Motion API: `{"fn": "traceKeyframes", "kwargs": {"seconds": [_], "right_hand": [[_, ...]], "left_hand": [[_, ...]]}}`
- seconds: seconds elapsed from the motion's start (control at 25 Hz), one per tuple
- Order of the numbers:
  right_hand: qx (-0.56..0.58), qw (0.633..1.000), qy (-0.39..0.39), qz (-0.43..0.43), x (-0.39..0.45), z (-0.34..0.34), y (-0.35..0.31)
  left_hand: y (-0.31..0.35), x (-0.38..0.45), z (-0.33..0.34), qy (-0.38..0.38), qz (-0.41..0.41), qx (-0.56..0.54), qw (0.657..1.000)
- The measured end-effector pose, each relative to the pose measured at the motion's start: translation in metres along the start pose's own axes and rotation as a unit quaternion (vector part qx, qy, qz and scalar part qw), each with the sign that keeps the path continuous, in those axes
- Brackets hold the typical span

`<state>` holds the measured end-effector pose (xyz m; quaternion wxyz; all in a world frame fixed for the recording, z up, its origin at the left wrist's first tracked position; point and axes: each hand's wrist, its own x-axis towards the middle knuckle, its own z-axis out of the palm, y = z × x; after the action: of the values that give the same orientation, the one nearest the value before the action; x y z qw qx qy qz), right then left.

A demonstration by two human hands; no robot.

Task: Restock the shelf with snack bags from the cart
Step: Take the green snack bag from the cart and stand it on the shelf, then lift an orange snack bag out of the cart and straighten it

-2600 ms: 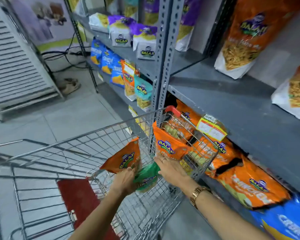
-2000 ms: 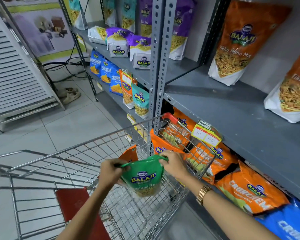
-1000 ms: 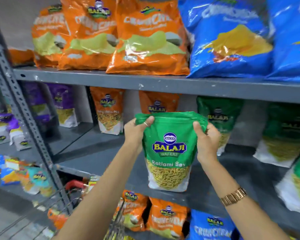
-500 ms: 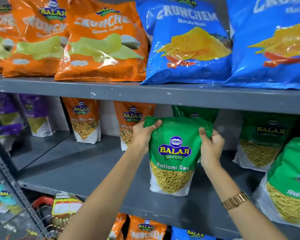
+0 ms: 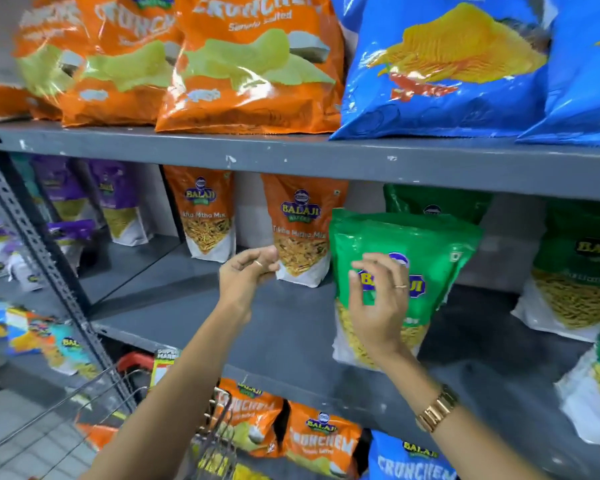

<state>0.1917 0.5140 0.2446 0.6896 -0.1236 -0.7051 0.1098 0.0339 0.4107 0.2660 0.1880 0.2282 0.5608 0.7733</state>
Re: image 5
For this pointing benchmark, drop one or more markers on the large orange chips bag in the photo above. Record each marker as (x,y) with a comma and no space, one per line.
(120,59)
(320,439)
(2,100)
(42,49)
(96,434)
(252,414)
(260,64)

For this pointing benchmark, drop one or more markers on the person's left hand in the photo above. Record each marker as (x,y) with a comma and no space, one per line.
(240,284)

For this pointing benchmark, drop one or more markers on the person's left fingers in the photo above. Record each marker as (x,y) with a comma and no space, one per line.
(260,258)

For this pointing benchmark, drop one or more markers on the large blue chips bag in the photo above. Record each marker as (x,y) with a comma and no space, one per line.
(410,459)
(585,79)
(445,69)
(346,14)

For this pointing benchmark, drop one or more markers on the person's left forearm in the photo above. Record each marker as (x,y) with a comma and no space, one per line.
(175,394)

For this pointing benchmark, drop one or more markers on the person's right forearm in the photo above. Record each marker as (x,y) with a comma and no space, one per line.
(460,439)

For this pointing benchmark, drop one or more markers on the orange and white snack packet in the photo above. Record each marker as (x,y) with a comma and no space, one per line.
(300,219)
(202,214)

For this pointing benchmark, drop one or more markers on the gold wristwatch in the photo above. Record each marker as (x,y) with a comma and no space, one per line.
(436,410)

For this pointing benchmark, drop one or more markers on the perforated grey metal upright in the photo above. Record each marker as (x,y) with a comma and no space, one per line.
(35,244)

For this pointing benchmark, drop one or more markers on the teal snack packet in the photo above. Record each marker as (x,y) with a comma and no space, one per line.
(72,347)

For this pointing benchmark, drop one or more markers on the grey metal shelf rack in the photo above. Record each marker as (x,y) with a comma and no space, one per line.
(290,155)

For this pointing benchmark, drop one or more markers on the person's right middle finger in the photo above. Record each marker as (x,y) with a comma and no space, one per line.
(391,274)

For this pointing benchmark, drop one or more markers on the person's right hand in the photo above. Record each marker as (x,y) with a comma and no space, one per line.
(380,319)

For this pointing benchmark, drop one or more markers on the green snack packet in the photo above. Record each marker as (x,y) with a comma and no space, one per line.
(445,202)
(430,244)
(597,394)
(575,274)

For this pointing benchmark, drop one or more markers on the cart label card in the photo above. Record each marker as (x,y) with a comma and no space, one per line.
(162,364)

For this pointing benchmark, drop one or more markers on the person's right little finger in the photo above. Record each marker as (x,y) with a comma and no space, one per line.
(416,294)

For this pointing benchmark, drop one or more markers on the person's right thumb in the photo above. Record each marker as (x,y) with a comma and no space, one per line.
(355,287)

